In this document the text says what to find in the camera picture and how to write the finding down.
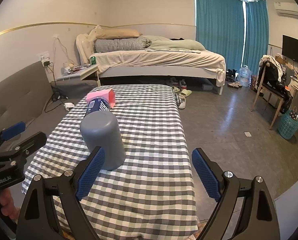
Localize teal left curtain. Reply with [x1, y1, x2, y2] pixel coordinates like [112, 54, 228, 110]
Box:
[196, 0, 245, 70]

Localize white slipper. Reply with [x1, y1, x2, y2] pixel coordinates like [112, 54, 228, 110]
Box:
[178, 95, 186, 109]

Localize blue plastic bottle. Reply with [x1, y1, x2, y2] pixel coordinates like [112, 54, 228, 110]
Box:
[85, 98, 110, 116]

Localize teal curtain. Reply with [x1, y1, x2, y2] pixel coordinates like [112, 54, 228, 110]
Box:
[242, 0, 269, 75]
[196, 0, 245, 70]

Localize wall power socket with plug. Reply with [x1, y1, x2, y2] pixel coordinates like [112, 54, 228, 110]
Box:
[38, 51, 50, 67]

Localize grey white checkered tablecloth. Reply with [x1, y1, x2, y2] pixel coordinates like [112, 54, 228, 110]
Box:
[21, 84, 199, 240]

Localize person's left hand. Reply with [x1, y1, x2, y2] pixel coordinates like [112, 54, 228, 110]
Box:
[0, 188, 20, 221]

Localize white bedside table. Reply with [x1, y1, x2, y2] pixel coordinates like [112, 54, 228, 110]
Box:
[56, 64, 101, 86]

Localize large water jug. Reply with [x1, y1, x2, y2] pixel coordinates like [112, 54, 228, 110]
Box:
[238, 65, 251, 87]

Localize grey plastic cup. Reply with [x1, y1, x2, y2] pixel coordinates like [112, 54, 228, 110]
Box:
[80, 111, 126, 171]

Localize wooden chair with clothes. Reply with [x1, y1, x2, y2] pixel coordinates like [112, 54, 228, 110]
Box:
[251, 55, 293, 130]

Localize pink box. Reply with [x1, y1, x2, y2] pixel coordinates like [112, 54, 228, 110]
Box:
[86, 89, 116, 108]

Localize light green blanket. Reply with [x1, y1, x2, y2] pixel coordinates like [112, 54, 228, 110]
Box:
[143, 35, 205, 51]

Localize teal right curtain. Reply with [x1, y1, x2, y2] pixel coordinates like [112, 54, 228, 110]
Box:
[242, 0, 269, 75]

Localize teal laundry basket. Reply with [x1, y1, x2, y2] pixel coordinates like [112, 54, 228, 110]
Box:
[278, 109, 298, 140]

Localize black television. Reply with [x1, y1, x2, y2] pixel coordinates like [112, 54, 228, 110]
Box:
[282, 35, 298, 62]

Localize black power cable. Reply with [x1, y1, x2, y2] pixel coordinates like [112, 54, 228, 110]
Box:
[43, 61, 70, 113]

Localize beige pillow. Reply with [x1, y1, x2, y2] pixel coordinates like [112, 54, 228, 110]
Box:
[89, 25, 142, 40]

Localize bed with cream sheet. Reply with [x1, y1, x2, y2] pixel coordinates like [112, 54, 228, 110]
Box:
[76, 33, 226, 93]

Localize grey checkered pillow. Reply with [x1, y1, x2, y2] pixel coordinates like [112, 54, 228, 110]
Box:
[94, 36, 152, 53]

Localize white paper scrap on floor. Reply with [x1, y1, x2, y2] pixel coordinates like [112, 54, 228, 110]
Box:
[244, 132, 252, 138]

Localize white sneakers by curtain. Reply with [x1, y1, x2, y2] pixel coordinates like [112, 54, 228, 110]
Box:
[227, 82, 242, 89]

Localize green slipper pair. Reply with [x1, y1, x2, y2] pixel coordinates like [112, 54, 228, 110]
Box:
[172, 86, 192, 98]

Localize white air conditioner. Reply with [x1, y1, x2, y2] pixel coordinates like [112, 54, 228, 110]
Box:
[274, 2, 298, 19]

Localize green can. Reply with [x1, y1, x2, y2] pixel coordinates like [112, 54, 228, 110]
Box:
[89, 56, 97, 65]

